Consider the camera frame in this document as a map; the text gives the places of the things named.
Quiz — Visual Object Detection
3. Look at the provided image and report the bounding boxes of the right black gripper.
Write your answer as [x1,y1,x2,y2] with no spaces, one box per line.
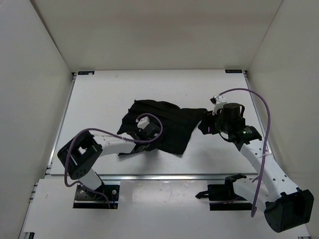
[198,108,231,135]

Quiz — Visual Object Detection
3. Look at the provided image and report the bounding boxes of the black pleated skirt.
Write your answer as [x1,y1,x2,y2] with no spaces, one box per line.
[117,100,207,155]

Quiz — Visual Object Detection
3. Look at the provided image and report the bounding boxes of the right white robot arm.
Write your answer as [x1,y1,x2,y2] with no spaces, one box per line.
[198,102,314,233]

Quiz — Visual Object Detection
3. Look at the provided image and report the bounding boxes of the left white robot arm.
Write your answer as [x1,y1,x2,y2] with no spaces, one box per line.
[57,122,163,202]

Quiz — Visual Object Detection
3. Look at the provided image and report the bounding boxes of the right blue corner label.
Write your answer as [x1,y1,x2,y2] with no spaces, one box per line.
[225,69,242,74]

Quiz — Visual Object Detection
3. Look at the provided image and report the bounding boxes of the blue corner label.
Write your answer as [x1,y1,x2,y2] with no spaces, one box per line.
[77,71,95,75]
[225,69,242,74]

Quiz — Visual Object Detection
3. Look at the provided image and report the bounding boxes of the left blue corner label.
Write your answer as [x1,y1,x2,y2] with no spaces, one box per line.
[77,71,95,75]

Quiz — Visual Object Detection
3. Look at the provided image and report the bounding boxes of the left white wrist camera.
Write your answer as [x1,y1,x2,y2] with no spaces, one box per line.
[136,117,150,129]

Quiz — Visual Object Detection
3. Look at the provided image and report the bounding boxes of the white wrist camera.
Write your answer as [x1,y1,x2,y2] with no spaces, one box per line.
[210,95,227,115]
[136,117,150,129]

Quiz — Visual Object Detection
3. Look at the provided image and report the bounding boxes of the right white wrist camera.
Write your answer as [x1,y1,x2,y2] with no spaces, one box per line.
[210,95,227,115]

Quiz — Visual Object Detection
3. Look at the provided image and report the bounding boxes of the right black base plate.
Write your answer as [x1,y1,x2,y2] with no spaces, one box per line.
[207,184,252,211]

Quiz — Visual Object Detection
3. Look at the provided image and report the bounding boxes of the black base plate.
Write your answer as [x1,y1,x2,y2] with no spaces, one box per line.
[73,182,120,210]
[207,184,252,211]

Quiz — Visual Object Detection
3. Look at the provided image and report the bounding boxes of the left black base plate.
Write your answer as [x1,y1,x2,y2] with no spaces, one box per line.
[73,182,120,210]

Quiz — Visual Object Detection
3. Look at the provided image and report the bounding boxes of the aluminium front rail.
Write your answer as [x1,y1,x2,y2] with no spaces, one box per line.
[49,174,255,181]

